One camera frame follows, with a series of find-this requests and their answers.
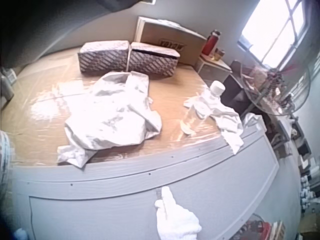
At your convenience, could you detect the white rag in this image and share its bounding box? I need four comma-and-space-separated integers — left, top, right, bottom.
241, 112, 266, 132

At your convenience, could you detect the red thermos bottle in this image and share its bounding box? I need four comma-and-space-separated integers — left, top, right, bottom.
200, 29, 221, 57

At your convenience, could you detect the clear bottle with white cap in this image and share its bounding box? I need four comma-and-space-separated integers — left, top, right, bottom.
178, 80, 226, 137

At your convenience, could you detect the small amber jar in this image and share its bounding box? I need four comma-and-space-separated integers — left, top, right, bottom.
212, 48, 226, 62

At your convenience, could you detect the cluttered shelf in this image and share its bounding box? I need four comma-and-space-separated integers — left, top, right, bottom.
271, 92, 320, 213

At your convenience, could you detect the clear plastic table cover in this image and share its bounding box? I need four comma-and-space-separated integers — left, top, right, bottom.
0, 46, 242, 166

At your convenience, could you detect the white side table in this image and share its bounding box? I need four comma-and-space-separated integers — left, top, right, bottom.
196, 53, 234, 76

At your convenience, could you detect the metal cage fan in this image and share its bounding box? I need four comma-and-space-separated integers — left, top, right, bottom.
240, 61, 312, 119

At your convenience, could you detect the black box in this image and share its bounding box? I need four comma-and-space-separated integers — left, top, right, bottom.
220, 59, 248, 107

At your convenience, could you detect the person's right hand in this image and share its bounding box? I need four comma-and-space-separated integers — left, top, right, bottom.
154, 186, 202, 240

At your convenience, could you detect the patterned cardboard box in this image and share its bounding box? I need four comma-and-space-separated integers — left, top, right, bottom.
77, 40, 131, 74
126, 41, 181, 77

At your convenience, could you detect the large brown cardboard carton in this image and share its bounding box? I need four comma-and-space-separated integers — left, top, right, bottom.
134, 16, 209, 67

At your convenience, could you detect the grey wooden door panel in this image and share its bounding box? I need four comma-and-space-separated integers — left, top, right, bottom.
7, 126, 281, 240

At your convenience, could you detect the small crumpled white cloth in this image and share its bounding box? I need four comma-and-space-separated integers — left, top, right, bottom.
183, 93, 245, 156

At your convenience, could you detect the heap of boxes and clutter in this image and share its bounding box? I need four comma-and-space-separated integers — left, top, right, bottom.
239, 211, 320, 240

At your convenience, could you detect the white plastic container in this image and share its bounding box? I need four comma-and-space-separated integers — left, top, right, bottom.
0, 66, 16, 107

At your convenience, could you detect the window with grille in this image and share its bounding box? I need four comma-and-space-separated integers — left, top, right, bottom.
236, 0, 311, 69

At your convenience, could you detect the large crumpled white cloth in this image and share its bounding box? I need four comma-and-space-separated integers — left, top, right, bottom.
56, 70, 163, 171

